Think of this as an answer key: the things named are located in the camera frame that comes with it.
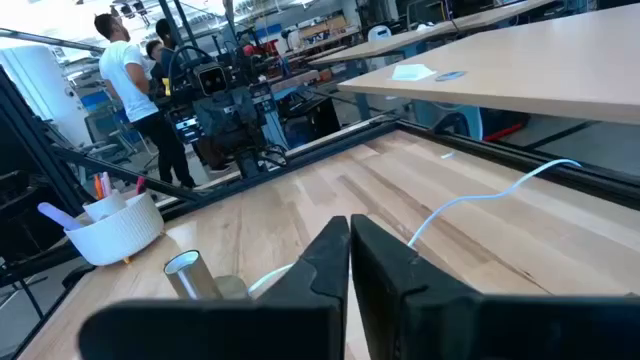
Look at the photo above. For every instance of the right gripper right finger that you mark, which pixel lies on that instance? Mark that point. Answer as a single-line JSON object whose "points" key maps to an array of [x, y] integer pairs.
{"points": [[450, 325]]}

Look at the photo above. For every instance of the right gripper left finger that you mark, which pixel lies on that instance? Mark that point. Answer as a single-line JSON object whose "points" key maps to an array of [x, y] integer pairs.
{"points": [[300, 325]]}

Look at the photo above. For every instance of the metal lamp base socket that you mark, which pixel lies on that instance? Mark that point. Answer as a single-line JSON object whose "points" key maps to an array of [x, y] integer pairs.
{"points": [[192, 280]]}

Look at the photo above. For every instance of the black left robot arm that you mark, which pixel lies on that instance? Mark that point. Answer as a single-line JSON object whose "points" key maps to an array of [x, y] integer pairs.
{"points": [[250, 160]]}

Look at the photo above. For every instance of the person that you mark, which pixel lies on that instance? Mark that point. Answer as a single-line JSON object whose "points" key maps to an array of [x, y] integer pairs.
{"points": [[165, 35], [127, 80], [154, 52]]}

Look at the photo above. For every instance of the red marker pen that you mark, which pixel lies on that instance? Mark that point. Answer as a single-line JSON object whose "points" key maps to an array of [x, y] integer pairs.
{"points": [[140, 185]]}

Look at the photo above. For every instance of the grey office chair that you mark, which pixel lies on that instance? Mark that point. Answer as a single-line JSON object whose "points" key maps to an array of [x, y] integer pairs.
{"points": [[107, 135]]}

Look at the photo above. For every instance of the pink marker pen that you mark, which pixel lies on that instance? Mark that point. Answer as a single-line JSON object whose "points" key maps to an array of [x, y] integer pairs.
{"points": [[106, 184]]}

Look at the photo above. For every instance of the orange marker pen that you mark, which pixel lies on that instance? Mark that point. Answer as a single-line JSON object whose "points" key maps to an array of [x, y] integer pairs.
{"points": [[98, 187]]}

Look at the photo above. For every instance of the white paper cup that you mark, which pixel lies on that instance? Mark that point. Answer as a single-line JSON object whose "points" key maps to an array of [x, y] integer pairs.
{"points": [[105, 206]]}

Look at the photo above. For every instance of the white ribbed bowl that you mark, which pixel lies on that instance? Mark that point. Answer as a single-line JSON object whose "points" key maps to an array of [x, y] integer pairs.
{"points": [[120, 235]]}

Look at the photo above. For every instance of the small white scrap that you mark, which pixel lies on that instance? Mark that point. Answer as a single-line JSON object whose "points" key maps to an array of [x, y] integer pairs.
{"points": [[447, 155]]}

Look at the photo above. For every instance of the long wooden workbench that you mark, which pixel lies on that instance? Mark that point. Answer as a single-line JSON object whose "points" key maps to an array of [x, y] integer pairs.
{"points": [[400, 42]]}

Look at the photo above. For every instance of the white paper sheet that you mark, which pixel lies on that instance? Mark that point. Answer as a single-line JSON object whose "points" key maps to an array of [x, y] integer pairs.
{"points": [[411, 72]]}

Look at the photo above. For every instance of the large white tank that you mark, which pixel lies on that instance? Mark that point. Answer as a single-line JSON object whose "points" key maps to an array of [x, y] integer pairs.
{"points": [[40, 85]]}

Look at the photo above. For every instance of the red bar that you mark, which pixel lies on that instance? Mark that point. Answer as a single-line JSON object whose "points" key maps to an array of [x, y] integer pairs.
{"points": [[505, 132]]}

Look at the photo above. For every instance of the grey oval disc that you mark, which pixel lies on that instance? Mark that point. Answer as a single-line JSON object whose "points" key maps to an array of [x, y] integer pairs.
{"points": [[450, 76]]}

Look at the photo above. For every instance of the light wooden table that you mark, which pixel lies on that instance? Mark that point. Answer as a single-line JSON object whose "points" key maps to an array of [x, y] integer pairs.
{"points": [[525, 75]]}

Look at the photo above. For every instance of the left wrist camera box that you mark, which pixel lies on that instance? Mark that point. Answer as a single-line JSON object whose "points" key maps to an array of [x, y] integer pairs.
{"points": [[212, 78]]}

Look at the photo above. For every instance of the black table frame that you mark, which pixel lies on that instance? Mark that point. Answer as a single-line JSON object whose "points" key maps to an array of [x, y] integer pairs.
{"points": [[500, 150]]}

